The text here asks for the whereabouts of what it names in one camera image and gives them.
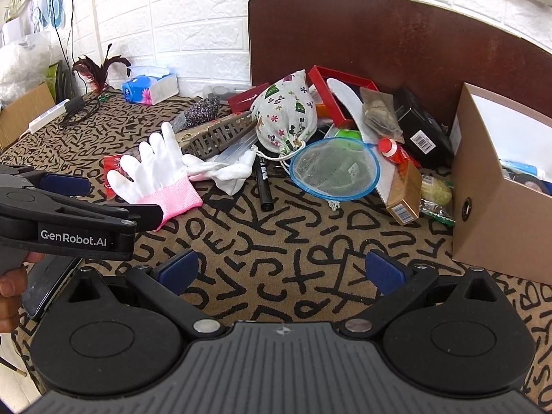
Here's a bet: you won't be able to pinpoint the black box white label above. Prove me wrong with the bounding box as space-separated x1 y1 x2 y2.
393 86 453 169

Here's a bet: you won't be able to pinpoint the black power adapter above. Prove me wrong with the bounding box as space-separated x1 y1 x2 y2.
60 95 104 128

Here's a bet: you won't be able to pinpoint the red flat box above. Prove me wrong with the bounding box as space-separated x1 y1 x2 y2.
307 66 379 124

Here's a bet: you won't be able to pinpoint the dried herb bag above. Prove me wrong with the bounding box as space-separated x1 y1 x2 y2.
359 87 404 143

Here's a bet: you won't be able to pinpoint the dark red box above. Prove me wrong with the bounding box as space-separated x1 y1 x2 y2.
227 84 270 115

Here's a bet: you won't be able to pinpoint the steel wool scourer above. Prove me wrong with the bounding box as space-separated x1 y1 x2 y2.
179 96 220 130

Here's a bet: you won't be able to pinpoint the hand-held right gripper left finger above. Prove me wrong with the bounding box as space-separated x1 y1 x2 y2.
65 248 227 339

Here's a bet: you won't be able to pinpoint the black marker pen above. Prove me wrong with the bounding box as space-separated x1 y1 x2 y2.
254 157 275 213

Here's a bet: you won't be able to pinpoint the brown cardboard box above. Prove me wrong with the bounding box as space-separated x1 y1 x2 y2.
451 82 552 285

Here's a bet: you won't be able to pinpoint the open cardboard carton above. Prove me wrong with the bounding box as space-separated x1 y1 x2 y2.
0 82 57 151

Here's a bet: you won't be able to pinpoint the blue pens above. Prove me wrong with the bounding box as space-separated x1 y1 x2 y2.
290 137 381 212

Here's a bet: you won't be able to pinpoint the white shoe insole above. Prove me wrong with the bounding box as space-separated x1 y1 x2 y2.
326 78 397 201

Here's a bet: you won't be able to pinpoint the white plastic bag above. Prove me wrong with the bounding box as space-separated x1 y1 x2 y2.
0 32 55 104

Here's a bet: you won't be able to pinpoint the printed drawstring pouch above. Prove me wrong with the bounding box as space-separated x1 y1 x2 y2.
250 69 318 163

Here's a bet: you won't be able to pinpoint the clear plastic bottle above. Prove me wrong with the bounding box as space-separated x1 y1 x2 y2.
216 131 259 165

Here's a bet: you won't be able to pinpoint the black smartphone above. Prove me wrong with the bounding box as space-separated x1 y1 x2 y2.
21 254 82 321

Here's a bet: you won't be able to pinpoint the white potted plant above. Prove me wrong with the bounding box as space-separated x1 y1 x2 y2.
0 0 24 46

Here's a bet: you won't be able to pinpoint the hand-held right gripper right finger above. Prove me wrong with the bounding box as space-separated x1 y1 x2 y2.
340 248 504 337

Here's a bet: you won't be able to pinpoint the brown wooden headboard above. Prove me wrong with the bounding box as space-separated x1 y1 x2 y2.
248 0 552 139

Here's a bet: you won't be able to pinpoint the white power strip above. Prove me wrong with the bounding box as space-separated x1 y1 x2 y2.
28 98 72 132

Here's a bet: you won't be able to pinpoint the clear plastic case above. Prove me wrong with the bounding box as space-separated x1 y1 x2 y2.
203 84 251 100

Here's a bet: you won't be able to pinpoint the green edged snack packet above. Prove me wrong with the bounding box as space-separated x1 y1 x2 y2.
420 172 455 225

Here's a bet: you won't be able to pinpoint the grey slotted plastic tray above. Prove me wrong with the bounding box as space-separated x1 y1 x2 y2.
181 111 257 160

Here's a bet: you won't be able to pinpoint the small brown box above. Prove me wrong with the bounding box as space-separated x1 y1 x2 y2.
385 161 422 226

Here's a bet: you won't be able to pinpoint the red plastic packet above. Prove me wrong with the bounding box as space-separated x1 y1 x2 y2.
102 155 130 199

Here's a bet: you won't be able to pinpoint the thin wooden stick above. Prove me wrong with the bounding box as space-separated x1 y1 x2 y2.
0 356 27 377

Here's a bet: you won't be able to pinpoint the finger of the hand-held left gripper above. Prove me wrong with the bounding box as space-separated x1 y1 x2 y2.
0 165 91 199
56 200 164 231

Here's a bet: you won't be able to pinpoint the orange white box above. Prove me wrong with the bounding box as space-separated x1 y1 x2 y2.
313 88 335 118

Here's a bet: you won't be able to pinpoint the blue tissue packet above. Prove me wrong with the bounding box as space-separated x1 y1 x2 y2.
121 66 179 106

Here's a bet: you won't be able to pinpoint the dark red feather toy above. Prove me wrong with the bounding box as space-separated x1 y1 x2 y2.
72 43 130 96

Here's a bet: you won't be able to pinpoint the white glove pink cuff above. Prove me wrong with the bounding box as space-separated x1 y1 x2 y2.
106 121 203 231
182 149 257 196

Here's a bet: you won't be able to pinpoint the black tape roll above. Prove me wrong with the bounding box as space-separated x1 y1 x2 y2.
513 173 552 196

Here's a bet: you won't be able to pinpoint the person's left hand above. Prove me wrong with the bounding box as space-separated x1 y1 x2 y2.
0 252 46 334

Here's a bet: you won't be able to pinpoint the red white bottle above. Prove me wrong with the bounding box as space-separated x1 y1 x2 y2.
377 137 421 169

